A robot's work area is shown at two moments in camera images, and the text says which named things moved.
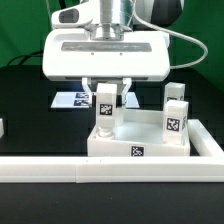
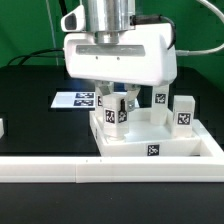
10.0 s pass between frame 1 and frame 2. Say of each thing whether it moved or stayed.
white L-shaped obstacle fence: stayed
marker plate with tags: stayed
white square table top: moved
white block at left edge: stayed
